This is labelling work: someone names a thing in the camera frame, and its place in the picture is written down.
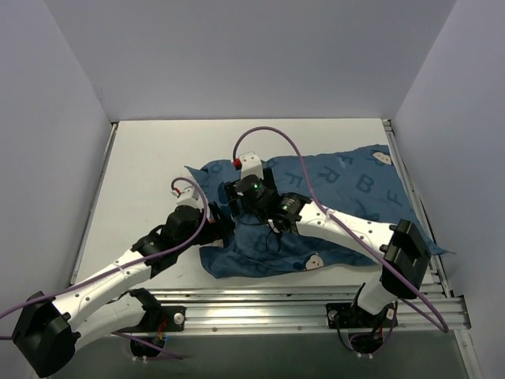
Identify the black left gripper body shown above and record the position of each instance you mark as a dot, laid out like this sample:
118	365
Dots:
215	227

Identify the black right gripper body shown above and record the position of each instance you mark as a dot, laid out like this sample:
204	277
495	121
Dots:
231	193

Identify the blue cartoon print pillowcase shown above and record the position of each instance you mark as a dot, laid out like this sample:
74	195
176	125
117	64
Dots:
362	183

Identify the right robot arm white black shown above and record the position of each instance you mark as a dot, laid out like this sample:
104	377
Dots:
398	247

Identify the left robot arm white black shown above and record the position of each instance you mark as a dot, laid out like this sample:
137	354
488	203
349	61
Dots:
52	328

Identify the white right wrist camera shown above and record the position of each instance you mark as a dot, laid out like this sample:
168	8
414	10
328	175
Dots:
247	164

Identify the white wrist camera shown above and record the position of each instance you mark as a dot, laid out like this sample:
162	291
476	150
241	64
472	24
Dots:
187	197
247	164

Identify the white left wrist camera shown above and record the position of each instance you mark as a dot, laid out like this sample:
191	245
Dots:
187	197

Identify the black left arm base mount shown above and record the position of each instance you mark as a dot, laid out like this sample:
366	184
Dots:
171	319

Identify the aluminium front rail frame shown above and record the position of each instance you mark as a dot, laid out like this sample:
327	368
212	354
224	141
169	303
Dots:
286	310

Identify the aluminium left side rail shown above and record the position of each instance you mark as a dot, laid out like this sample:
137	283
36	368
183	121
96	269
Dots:
91	211

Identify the aluminium rail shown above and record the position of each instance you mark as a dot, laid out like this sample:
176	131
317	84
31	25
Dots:
415	201
91	211

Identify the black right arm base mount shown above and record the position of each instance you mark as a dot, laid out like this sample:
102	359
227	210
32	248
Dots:
346	315

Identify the aluminium right side rail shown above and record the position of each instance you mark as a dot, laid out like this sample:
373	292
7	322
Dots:
415	201

